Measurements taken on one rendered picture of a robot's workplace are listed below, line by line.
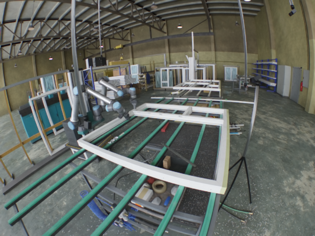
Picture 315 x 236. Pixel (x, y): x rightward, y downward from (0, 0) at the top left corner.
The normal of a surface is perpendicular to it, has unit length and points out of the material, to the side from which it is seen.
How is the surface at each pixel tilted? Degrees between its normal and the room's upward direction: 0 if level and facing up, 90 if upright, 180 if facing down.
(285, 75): 90
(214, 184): 0
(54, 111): 90
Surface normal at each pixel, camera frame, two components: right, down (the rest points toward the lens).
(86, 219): -0.08, -0.93
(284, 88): -0.44, 0.37
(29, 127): 0.90, 0.09
